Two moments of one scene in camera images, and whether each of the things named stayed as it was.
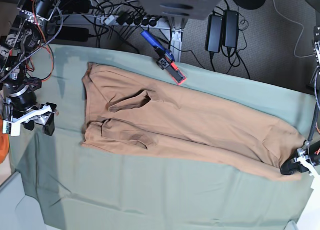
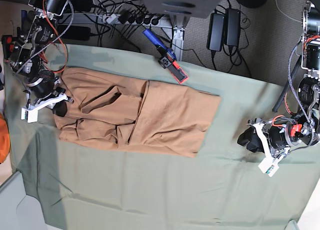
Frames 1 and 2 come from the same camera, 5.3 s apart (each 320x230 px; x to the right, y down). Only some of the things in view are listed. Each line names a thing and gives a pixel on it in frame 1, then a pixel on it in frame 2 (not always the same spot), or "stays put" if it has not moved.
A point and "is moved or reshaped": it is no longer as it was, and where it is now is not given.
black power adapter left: [214, 35] stays put
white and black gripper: [42, 115] to [59, 97]
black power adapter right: [230, 28] stays put
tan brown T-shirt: [125, 106] is moved or reshaped
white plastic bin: [18, 211] stays put
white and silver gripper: [289, 167] to [274, 141]
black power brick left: [73, 33] stays put
